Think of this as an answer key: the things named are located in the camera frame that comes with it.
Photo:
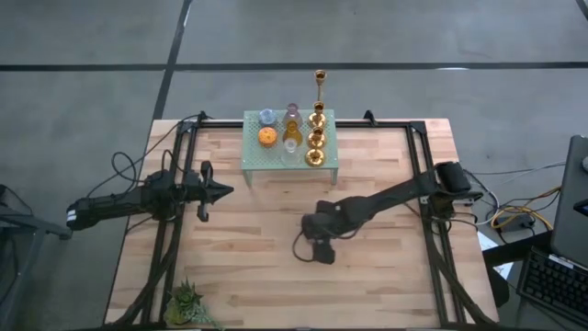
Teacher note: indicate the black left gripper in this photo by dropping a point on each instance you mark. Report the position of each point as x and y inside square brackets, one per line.
[193, 188]

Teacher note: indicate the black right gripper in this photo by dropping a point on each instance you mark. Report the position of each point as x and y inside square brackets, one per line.
[328, 220]

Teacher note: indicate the short gold candlestick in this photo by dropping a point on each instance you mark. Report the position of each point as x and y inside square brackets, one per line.
[315, 158]

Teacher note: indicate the orange patterned candle tin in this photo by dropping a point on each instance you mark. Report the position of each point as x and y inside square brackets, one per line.
[267, 136]

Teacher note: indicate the clear glass candle holder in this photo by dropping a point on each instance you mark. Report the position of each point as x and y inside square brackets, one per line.
[290, 154]

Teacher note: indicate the medium gold candlestick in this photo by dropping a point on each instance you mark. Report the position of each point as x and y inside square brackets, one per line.
[319, 107]

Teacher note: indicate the tall gold candlestick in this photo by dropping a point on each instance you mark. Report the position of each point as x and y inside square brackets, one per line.
[320, 74]

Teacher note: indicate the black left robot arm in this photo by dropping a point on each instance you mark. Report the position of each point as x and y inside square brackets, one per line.
[115, 204]

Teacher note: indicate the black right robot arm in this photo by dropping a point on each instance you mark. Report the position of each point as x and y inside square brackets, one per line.
[390, 195]

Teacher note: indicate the pale green perforated metal shelf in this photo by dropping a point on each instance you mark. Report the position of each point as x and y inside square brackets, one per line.
[257, 161]

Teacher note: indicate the potted succulent plant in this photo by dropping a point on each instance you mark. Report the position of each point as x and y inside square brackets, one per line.
[186, 303]

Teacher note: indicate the white paper sheet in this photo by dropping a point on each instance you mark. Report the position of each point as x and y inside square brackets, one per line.
[487, 241]

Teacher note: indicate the black power adapter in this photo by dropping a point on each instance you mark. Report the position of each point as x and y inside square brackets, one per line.
[516, 223]

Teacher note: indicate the black metal stand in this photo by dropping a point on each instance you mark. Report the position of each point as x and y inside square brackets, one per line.
[27, 225]

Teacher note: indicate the black keyboard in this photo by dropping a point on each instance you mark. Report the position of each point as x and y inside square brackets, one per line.
[551, 285]

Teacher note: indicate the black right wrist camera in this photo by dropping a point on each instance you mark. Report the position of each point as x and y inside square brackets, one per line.
[324, 253]

